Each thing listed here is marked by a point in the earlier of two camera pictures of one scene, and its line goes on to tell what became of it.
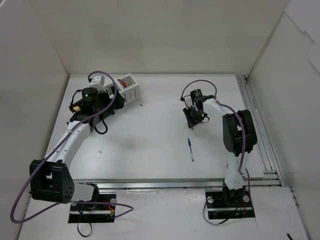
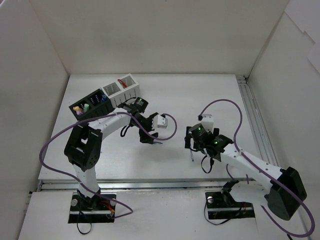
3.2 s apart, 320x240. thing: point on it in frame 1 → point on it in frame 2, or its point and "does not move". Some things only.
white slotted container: (128, 86) does not move
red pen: (122, 82) does not move
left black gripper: (113, 97) → (145, 136)
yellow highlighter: (77, 108) does not move
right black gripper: (193, 115) → (188, 139)
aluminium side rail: (272, 174) does not move
